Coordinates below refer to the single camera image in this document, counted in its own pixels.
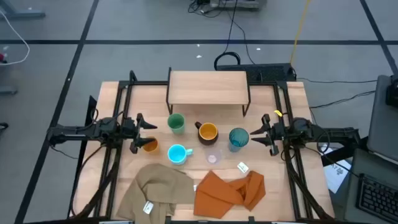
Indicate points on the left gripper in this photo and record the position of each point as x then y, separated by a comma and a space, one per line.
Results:
128, 129

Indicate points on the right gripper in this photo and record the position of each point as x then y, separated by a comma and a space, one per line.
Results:
280, 133

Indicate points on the orange plastic cup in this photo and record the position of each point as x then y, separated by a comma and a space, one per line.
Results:
152, 147

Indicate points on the teal faceted plastic tumbler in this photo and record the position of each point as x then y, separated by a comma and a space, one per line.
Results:
238, 138

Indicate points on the green plastic cup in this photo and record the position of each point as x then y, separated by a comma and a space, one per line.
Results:
176, 123

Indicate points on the light blue mug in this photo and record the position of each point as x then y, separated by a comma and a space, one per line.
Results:
177, 154

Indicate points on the black mug with yellow inside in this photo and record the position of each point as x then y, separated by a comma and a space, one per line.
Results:
207, 132

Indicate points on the clear plastic mug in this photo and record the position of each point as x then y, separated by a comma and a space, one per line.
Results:
213, 158

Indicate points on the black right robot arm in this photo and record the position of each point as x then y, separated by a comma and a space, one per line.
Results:
335, 133

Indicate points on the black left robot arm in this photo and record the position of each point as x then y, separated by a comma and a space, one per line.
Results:
77, 130

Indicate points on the wooden shelf with black legs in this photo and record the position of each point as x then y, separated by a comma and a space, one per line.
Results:
208, 87

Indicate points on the yellow tape tag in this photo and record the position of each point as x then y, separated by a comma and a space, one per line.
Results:
278, 113

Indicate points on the small white tag box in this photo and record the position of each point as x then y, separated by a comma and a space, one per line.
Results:
242, 167

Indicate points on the beige cloth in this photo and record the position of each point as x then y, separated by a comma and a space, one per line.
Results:
161, 186

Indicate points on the black computer box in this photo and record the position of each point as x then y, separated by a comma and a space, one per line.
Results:
270, 73

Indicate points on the orange cloth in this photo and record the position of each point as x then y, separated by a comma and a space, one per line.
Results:
217, 196

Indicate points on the white paper sheet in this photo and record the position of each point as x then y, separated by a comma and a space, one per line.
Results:
337, 175

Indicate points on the grey side desk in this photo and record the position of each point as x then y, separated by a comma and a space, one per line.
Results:
354, 186

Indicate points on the grey monitor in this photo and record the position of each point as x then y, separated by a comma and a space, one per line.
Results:
382, 124

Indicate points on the black keyboard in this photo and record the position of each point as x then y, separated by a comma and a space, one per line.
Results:
377, 199

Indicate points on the grey cart base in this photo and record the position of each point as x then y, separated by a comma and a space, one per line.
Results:
236, 3

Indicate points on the black device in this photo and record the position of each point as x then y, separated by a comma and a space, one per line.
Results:
392, 91

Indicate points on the grey desk foot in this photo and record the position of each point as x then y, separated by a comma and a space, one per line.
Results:
21, 14

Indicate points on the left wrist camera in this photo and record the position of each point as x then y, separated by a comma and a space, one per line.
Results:
107, 127

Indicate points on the black metal table frame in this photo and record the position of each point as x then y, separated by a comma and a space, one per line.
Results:
146, 82

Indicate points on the black side bracket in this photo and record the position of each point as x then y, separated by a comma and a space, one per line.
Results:
345, 152
91, 104

